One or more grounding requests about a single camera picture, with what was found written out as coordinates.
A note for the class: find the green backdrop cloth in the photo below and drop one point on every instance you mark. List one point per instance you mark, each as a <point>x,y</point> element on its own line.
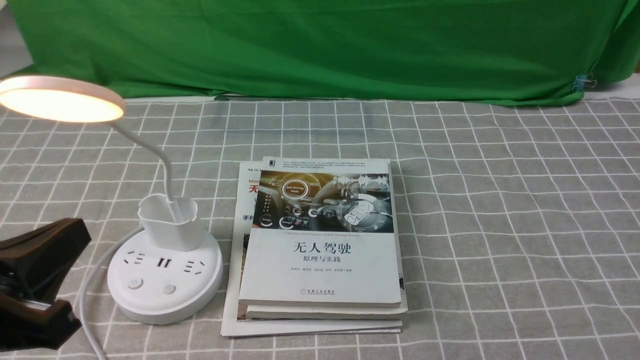
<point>503,52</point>

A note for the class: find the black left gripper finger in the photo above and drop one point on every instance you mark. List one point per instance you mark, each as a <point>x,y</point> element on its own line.
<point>34,265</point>

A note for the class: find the self-driving textbook top book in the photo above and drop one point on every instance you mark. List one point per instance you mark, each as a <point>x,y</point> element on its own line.
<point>320,255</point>

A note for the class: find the middle book under textbook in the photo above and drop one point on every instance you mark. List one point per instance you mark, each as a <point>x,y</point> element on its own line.
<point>325,313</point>

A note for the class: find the thin white bottom magazine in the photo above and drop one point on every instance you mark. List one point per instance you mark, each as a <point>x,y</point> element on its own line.
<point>233,326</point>

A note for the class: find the grey checked tablecloth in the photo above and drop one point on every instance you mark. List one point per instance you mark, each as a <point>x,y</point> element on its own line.
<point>519,227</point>

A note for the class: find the white desk lamp with sockets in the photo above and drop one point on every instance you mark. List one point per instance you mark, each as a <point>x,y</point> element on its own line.
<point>171,268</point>

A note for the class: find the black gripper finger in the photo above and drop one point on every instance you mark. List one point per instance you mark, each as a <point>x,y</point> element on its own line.
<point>28,324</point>

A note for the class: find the blue binder clip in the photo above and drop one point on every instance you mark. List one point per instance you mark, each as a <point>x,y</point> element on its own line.
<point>584,82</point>

